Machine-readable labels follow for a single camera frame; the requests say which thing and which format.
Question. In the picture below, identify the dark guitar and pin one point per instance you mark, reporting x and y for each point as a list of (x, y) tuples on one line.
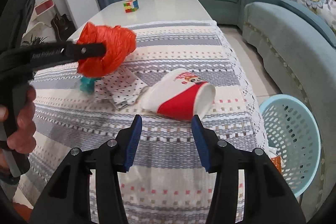
[(63, 27)]

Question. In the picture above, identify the orange plastic bag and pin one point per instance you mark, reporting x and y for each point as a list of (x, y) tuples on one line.
[(113, 40)]

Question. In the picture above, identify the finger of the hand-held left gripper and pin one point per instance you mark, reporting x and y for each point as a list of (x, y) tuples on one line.
[(89, 49)]

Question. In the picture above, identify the red and white paper cup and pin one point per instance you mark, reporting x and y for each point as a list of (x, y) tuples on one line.
[(173, 103)]

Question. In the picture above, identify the teal corner sofa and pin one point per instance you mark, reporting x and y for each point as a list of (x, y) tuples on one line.
[(275, 37)]

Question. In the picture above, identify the white and red shelf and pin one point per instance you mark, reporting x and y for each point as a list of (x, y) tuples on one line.
[(43, 7)]

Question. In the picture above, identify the green potted plant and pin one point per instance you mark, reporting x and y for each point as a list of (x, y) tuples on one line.
[(34, 41)]

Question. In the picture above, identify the orange snack packet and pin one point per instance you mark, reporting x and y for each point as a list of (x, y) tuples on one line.
[(276, 163)]

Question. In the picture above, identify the striped woven tablecloth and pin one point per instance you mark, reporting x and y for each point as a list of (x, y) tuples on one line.
[(162, 161)]

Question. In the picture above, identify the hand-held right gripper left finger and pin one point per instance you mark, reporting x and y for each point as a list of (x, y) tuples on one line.
[(134, 145)]

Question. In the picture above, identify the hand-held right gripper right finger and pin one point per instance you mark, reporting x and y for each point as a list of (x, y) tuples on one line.
[(202, 145)]

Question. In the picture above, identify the blue seat cushion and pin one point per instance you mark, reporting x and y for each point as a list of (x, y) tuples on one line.
[(307, 16)]

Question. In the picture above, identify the colourful puzzle cube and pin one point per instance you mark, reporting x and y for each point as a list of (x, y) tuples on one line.
[(131, 6)]

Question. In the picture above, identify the teal plastic bag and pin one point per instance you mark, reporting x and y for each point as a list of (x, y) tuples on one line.
[(86, 85)]

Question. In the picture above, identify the light blue plastic basket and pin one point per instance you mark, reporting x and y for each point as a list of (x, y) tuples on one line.
[(302, 134)]

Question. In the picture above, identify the person's left hand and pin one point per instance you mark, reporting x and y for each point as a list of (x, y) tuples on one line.
[(27, 108)]

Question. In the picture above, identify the white dotted napkin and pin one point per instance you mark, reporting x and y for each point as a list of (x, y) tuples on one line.
[(120, 90)]

